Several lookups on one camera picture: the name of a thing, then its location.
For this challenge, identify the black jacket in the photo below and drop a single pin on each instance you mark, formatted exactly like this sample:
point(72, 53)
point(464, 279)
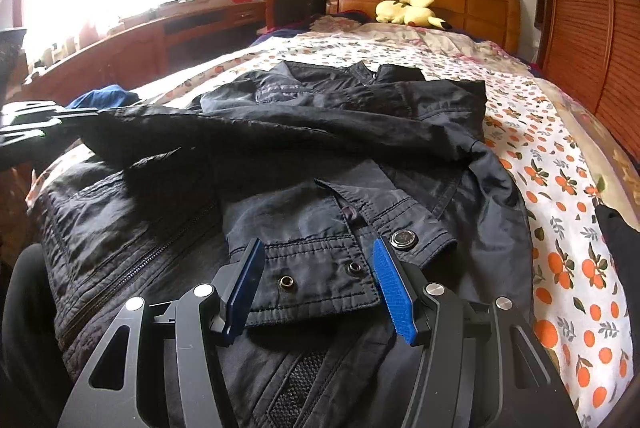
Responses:
point(300, 158)

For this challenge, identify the black pants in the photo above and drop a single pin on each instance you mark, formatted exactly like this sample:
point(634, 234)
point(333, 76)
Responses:
point(622, 258)

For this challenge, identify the wooden chair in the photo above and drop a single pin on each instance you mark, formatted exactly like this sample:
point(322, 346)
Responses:
point(271, 3)

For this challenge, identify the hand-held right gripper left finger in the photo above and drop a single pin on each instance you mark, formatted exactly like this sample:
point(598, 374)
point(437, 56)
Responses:
point(245, 288)

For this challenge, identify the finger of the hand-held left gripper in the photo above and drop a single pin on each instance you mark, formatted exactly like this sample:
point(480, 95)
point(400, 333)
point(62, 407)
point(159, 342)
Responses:
point(35, 110)
point(22, 136)

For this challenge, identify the person's dark clothing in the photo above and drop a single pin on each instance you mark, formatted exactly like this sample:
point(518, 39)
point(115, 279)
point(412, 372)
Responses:
point(25, 333)

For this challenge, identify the long wooden desk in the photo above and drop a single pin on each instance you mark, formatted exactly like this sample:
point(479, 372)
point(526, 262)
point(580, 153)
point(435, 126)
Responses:
point(150, 38)

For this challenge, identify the black backpack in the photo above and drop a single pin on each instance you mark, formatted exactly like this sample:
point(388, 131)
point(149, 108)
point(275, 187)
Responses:
point(300, 6)

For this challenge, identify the yellow plush toy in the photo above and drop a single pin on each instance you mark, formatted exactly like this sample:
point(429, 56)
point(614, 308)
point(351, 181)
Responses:
point(410, 14)

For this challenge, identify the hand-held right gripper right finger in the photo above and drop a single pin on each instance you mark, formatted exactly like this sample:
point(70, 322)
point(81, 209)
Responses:
point(395, 293)

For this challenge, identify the blue folded garment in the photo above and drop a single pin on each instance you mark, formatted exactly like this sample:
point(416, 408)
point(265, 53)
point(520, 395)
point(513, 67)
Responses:
point(107, 97)

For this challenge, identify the orange fruit print bed sheet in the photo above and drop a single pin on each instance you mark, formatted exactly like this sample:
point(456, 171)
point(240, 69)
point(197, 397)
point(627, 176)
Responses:
point(550, 148)

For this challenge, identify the wooden slatted wardrobe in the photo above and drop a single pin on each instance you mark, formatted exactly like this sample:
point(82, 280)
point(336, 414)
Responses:
point(585, 8)

